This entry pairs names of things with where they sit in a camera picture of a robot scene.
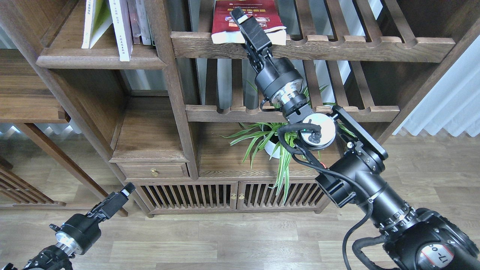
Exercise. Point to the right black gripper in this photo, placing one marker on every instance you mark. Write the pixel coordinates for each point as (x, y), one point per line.
(274, 76)

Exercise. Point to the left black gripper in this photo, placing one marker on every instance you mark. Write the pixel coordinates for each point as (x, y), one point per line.
(80, 232)

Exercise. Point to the red cover book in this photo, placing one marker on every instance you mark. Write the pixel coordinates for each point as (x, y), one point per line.
(225, 30)

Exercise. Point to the white lavender book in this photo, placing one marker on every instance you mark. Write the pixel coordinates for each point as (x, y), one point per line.
(122, 28)

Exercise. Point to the yellow green book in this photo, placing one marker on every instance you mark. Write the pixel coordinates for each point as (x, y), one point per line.
(97, 20)

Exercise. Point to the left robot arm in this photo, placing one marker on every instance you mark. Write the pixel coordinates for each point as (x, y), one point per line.
(52, 257)

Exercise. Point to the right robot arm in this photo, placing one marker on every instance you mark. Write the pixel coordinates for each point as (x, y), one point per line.
(349, 162)

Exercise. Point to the dark wooden bookshelf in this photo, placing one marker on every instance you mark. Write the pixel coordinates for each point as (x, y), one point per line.
(153, 118)

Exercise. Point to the white upright book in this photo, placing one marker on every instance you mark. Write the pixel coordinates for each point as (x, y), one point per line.
(150, 41)

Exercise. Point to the plastic wrapped book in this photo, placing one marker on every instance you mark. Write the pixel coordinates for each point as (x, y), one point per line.
(142, 19)

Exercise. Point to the brown upright book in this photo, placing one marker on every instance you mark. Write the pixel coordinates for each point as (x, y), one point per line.
(135, 28)

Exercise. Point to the green spider plant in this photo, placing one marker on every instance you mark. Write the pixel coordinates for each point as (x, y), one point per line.
(258, 134)

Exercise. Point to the white curtain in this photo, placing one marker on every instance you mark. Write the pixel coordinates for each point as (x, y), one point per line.
(453, 105)

